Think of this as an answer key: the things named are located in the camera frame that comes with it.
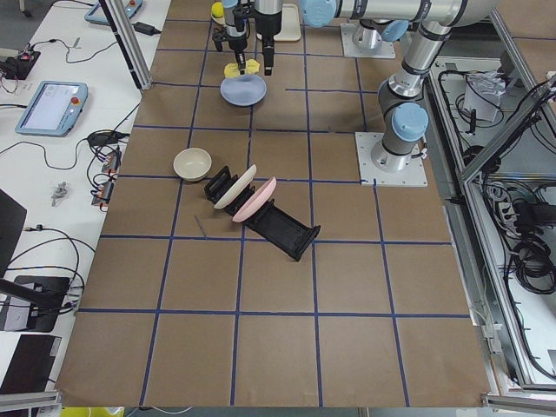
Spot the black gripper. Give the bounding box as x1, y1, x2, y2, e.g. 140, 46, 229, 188
212, 25, 248, 76
261, 30, 278, 76

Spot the yellow bread loaf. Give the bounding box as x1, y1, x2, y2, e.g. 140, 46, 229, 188
223, 59, 260, 78

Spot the blue plate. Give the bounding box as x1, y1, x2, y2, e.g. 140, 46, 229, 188
220, 75, 267, 107

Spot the cream plate in rack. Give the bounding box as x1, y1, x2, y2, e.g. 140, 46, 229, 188
214, 164, 257, 209

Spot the pink plate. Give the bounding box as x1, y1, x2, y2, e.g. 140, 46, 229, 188
232, 176, 277, 222

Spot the black plate rack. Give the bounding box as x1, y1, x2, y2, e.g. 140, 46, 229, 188
204, 166, 321, 261

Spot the white rectangular tray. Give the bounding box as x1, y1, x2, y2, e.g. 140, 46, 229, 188
274, 3, 301, 43

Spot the yellow lemon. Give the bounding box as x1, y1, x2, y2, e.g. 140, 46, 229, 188
211, 2, 224, 19

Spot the black power adapter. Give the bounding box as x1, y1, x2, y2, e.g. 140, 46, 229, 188
133, 22, 162, 36

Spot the cream bowl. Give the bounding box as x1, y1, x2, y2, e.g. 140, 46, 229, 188
173, 148, 212, 182

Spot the blue teach pendant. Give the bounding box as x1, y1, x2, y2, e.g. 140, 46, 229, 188
83, 0, 148, 25
15, 81, 89, 137

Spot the black monitor stand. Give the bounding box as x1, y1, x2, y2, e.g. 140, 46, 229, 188
1, 192, 70, 333

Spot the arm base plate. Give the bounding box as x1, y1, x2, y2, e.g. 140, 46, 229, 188
340, 23, 395, 59
355, 132, 428, 188

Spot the aluminium frame post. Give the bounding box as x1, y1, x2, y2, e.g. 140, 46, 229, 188
99, 0, 153, 91

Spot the black cable bundle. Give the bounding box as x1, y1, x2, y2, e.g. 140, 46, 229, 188
460, 142, 556, 305

